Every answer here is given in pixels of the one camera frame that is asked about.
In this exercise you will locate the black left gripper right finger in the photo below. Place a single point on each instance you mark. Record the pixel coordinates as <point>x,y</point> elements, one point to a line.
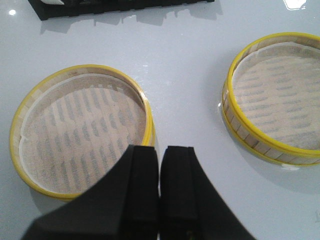
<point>190,206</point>

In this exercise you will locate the bamboo steamer drawer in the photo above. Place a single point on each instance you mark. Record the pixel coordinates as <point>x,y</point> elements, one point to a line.
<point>73,127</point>
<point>271,98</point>

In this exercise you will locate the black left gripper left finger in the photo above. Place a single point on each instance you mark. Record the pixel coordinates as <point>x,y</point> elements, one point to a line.
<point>123,205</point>

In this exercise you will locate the black dish rack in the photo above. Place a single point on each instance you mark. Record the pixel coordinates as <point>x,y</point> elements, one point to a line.
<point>75,8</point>

